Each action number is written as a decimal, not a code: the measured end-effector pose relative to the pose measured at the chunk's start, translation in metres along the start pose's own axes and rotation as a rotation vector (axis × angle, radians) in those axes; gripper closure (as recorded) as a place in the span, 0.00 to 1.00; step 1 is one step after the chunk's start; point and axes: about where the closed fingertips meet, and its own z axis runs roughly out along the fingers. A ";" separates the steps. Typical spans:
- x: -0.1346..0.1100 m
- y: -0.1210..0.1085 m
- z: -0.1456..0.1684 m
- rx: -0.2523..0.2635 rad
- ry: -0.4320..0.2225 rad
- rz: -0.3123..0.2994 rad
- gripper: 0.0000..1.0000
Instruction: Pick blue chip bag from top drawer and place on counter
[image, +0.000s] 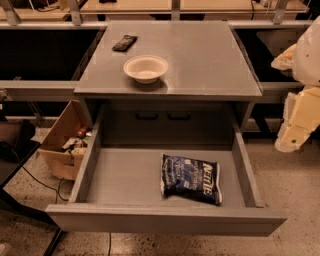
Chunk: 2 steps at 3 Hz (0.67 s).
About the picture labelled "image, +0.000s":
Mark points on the white paper bowl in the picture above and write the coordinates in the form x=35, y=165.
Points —
x=145, y=69

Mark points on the black right drawer handle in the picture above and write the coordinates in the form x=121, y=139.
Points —
x=179, y=115

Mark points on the cardboard box with trash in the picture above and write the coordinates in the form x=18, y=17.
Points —
x=61, y=149

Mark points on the grey cabinet counter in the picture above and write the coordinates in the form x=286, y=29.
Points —
x=207, y=75

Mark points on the red can in box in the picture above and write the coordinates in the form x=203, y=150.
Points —
x=81, y=132

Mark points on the black snack bar wrapper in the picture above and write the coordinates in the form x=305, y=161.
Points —
x=125, y=43

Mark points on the blue chip bag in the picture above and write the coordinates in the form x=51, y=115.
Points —
x=191, y=178

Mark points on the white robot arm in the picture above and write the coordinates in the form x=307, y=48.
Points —
x=306, y=58

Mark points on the open grey top drawer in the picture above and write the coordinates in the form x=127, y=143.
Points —
x=120, y=189

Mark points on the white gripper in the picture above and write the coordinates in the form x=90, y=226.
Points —
x=307, y=57

